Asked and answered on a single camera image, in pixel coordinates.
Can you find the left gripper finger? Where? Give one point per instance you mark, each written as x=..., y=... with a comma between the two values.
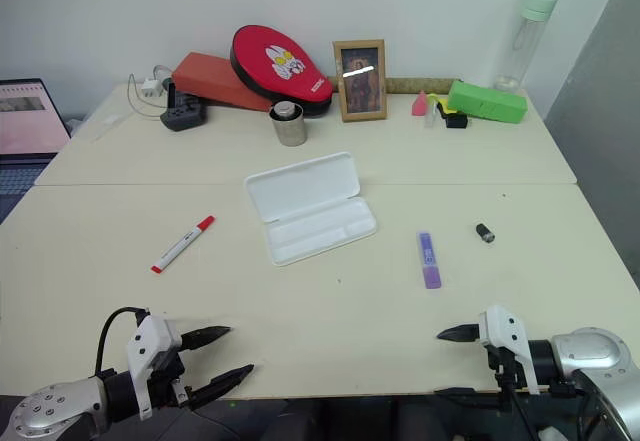
x=225, y=381
x=207, y=335

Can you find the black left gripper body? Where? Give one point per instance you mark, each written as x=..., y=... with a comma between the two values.
x=167, y=367

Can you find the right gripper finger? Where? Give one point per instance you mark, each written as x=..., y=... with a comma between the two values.
x=460, y=333
x=455, y=391

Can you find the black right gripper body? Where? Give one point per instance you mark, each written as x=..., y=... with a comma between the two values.
x=504, y=363

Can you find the open white pencil case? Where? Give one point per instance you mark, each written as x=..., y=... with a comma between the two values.
x=310, y=208

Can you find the red table tennis paddle case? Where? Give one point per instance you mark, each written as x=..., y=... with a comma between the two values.
x=280, y=63

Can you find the red and white marker pen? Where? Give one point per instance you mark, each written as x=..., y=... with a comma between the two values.
x=181, y=246

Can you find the small black cylinder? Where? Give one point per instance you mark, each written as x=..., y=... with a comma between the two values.
x=485, y=233

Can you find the small black box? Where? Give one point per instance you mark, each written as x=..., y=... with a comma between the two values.
x=456, y=121

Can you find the clear plastic tube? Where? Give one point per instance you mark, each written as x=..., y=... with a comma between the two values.
x=430, y=117

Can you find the dark grey power strip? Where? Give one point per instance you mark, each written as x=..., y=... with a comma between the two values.
x=184, y=113

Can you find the round metal tin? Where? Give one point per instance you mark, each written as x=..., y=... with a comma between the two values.
x=288, y=123

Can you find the pink eraser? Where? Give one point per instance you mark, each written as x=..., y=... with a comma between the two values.
x=420, y=105

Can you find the bright green box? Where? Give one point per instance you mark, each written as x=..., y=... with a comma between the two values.
x=487, y=102

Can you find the white charger plug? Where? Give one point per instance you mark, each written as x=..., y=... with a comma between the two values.
x=151, y=88

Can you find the flat red box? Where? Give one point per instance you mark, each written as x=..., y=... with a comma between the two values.
x=210, y=78

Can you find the open laptop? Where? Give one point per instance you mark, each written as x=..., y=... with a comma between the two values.
x=27, y=116

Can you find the clear bottle green lid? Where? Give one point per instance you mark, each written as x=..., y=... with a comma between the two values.
x=522, y=46

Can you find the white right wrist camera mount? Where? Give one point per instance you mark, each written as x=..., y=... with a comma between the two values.
x=507, y=331

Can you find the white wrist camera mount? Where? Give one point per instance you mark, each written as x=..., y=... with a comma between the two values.
x=145, y=340
x=507, y=331

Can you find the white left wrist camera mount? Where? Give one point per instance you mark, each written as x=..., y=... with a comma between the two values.
x=145, y=340

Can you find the wooden picture frame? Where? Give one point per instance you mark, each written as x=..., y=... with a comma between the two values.
x=361, y=81

